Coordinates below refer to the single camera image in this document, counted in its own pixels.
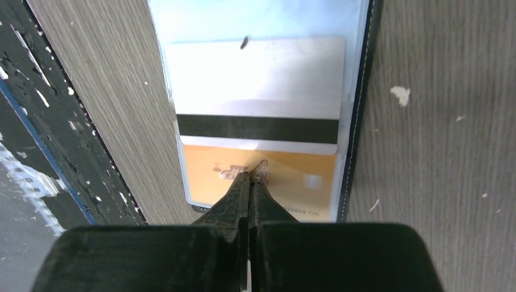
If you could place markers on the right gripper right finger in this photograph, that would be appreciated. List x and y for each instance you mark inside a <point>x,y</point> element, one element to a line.
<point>273,233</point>

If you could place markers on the orange patterned credit card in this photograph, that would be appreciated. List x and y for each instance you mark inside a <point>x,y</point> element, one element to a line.
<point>301,183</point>

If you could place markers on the black card holder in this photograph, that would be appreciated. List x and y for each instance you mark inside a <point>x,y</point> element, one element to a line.
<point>179,22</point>

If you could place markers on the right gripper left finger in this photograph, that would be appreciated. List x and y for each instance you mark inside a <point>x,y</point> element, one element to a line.
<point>230,216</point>

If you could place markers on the silver white credit card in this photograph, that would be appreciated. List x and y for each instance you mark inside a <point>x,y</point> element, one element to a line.
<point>272,95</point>

